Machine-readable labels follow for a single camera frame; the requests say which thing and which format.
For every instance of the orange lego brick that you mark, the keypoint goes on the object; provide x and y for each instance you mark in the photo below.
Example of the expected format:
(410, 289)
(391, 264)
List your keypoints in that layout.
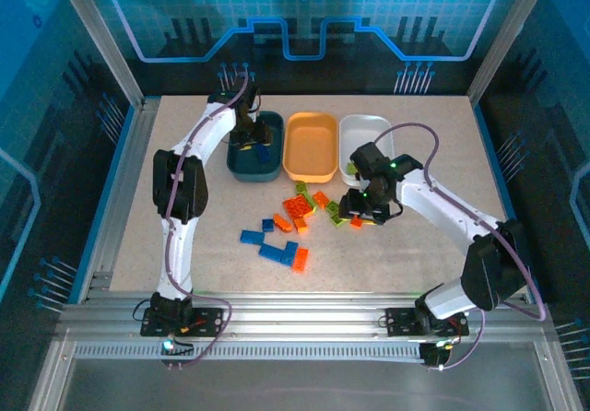
(302, 226)
(320, 199)
(281, 222)
(355, 221)
(300, 260)

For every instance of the large orange lego plate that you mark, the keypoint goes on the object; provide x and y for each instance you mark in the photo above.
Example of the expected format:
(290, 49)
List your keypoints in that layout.
(297, 206)

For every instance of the long blue lego brick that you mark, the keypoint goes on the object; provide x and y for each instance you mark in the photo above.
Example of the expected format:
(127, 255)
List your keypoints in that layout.
(271, 252)

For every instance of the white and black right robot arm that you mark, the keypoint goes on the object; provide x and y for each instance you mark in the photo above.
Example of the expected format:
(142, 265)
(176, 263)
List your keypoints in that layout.
(438, 203)

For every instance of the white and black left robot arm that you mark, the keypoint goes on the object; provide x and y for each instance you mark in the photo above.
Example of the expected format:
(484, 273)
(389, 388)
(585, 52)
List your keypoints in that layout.
(193, 144)

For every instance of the dark teal plastic container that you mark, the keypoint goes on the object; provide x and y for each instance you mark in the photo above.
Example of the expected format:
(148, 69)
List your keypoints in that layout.
(253, 171)

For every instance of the orange plastic container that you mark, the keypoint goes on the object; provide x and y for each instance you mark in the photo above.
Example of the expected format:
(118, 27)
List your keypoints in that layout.
(309, 148)

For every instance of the white plastic container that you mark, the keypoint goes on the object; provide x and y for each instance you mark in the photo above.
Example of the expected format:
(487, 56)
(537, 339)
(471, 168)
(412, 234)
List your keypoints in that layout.
(364, 127)

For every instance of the grey metal front panel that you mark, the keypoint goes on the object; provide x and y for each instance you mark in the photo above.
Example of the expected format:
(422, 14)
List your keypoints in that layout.
(299, 383)

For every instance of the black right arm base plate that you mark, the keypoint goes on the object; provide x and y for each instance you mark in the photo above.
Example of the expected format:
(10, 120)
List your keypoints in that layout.
(401, 321)

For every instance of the aluminium front frame rail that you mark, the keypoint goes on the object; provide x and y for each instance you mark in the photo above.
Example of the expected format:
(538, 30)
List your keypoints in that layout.
(299, 314)

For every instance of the aluminium side frame rail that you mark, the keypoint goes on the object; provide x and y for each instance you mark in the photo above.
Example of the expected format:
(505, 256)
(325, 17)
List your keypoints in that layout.
(122, 176)

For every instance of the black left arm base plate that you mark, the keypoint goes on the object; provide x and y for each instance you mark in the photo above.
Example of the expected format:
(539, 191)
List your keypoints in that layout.
(212, 321)

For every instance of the left aluminium frame post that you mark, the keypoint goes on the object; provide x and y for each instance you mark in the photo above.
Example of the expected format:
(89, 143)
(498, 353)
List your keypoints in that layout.
(101, 38)

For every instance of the aluminium frame post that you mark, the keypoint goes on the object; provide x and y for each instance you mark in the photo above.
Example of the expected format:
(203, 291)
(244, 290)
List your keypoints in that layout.
(101, 38)
(500, 38)

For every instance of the right aluminium frame post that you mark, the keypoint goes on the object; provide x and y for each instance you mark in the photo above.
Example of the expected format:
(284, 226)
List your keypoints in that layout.
(500, 38)

